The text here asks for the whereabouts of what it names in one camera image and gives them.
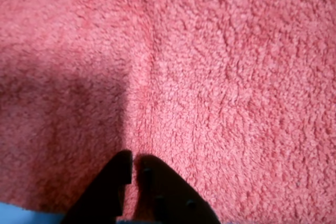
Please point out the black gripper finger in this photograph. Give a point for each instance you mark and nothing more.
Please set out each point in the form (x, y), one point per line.
(170, 197)
(102, 197)

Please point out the orange terry towel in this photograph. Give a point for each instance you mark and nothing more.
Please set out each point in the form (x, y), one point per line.
(210, 64)

